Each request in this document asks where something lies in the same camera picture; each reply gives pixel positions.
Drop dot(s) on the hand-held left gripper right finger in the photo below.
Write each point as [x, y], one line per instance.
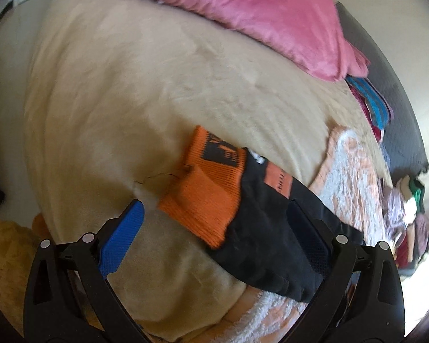
[307, 237]

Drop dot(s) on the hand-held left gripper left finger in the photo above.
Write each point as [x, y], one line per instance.
[123, 239]

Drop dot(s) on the black and orange shirt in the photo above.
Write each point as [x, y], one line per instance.
[264, 228]

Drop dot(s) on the pile of mixed clothes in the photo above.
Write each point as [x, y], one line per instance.
[416, 232]

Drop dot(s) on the orange and white patterned blanket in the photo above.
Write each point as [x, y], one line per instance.
[346, 171]

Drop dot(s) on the mauve crumpled cloth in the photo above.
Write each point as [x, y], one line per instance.
[395, 203]

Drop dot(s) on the yellow plush toy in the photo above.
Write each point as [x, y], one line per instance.
[3, 257]

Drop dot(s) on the beige fluffy blanket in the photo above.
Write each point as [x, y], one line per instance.
[110, 96]

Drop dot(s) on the blue and magenta striped cloth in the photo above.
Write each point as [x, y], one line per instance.
[373, 103]

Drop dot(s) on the pink blanket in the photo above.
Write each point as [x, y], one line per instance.
[264, 14]

